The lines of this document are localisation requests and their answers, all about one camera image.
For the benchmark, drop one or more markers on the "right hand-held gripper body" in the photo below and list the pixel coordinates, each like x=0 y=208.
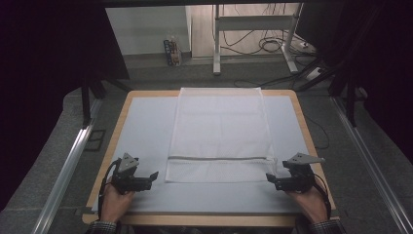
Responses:
x=300 y=178

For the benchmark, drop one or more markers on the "person's left hand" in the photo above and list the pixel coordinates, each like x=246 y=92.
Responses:
x=113 y=204

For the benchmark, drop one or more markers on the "black curtain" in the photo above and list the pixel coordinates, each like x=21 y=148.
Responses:
x=383 y=65
x=48 y=81

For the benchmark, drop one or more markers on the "person's right hand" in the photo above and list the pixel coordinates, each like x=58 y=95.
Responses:
x=311 y=204

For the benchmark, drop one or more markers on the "clear bag of small things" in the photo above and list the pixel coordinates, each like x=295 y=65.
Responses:
x=172 y=50

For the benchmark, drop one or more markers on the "white power strip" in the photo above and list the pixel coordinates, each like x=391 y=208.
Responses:
x=313 y=73

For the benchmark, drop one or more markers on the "black metal stand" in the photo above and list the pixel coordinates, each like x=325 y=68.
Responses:
x=350 y=100
x=86 y=100

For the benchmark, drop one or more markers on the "white mesh laundry bag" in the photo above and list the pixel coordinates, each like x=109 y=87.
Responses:
x=220 y=136

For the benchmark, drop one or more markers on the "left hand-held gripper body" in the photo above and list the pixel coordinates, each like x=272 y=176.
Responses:
x=130 y=183

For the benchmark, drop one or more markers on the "aluminium floor rail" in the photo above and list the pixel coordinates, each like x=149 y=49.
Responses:
x=69 y=156
x=370 y=156

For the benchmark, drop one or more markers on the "white metal desk frame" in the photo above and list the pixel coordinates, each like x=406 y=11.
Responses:
x=253 y=22

